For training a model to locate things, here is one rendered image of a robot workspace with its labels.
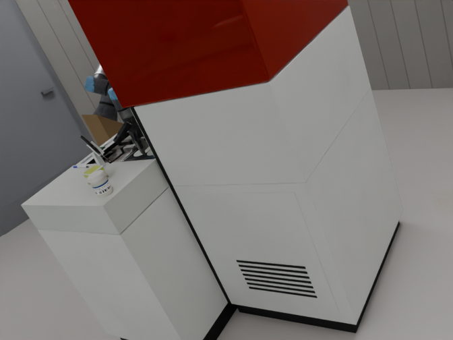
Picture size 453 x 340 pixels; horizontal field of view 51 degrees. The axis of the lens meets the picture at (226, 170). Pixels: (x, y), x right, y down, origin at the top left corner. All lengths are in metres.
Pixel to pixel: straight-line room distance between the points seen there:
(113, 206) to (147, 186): 0.20
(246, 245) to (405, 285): 0.79
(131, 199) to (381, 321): 1.22
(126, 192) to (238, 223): 0.50
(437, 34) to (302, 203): 2.57
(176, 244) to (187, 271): 0.15
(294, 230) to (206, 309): 0.73
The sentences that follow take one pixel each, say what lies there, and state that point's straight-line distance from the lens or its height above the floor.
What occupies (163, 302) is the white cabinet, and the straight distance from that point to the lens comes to 2.20.
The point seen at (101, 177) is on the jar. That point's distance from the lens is 1.97.
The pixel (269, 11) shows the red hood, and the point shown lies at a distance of 1.67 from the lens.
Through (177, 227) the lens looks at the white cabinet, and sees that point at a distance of 2.22.
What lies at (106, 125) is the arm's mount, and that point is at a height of 0.99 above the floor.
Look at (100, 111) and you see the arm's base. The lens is 3.00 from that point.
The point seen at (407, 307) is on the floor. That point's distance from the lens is 2.34.
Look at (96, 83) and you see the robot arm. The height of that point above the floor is 1.31.
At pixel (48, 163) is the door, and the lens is 5.25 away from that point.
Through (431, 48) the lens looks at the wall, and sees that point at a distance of 4.19.
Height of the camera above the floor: 1.67
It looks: 24 degrees down
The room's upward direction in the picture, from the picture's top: 23 degrees counter-clockwise
